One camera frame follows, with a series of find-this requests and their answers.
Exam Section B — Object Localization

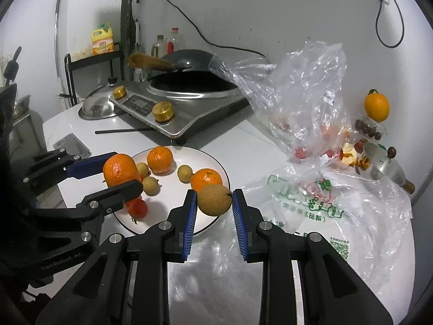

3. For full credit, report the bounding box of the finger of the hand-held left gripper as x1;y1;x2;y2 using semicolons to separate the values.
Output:
22;149;119;197
32;179;144;241

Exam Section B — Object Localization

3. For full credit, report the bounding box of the black chopstick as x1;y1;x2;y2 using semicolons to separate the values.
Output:
95;127;156;135

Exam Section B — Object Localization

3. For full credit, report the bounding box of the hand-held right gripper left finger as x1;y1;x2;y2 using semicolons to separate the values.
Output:
35;190;198;325

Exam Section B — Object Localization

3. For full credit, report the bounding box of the crumpled clear plastic bag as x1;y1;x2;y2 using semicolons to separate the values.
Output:
209;41;356;166

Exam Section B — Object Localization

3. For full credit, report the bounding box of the small orange tangerine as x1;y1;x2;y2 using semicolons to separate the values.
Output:
102;154;142;190
190;168;224;192
147;146;174;174

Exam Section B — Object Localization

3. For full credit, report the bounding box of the black metal rack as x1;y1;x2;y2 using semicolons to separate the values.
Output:
64;42;124;106

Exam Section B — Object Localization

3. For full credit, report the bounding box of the dark vertical pipe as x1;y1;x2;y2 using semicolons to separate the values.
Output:
120;0;136;78

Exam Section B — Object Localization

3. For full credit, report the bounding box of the steel domed wok lid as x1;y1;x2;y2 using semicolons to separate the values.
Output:
78;77;120;121

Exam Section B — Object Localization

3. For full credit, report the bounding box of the clear oil bottle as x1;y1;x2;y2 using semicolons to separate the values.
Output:
151;35;167;58

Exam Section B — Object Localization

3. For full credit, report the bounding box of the red capped sauce bottle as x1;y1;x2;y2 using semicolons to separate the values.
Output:
166;28;185;55

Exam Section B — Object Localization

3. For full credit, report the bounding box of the steel induction cooker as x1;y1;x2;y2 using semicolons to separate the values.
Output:
109;71;252;144

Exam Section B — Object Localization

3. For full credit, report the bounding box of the steel basin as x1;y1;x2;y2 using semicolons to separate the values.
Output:
13;95;31;119

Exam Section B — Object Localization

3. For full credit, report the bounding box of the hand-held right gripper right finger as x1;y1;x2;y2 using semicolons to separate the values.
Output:
232;189;395;325

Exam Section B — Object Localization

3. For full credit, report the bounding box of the white round plate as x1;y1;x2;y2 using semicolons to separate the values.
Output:
111;146;232;238

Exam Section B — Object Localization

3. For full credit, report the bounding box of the yellow detergent bottle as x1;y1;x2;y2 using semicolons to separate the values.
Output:
91;22;115;56

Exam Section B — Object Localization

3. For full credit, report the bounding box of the large orange with leaf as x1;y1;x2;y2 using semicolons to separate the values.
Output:
364;89;390;122

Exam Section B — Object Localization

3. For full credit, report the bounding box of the orange peel pile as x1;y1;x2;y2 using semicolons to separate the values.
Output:
338;142;369;171

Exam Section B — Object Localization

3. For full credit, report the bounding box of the clear box of dark fruit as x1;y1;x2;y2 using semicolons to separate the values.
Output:
355;117;388;141

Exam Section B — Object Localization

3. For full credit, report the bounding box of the printed clear plastic bag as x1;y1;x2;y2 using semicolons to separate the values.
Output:
210;167;413;288

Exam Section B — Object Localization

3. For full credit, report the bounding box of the dark wok wooden handle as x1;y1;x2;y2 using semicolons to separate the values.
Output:
128;49;217;73

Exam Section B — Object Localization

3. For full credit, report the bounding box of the grey flat packet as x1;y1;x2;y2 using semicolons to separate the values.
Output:
53;133;92;158

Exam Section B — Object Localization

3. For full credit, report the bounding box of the black folded umbrella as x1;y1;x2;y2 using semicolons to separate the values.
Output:
129;0;141;55

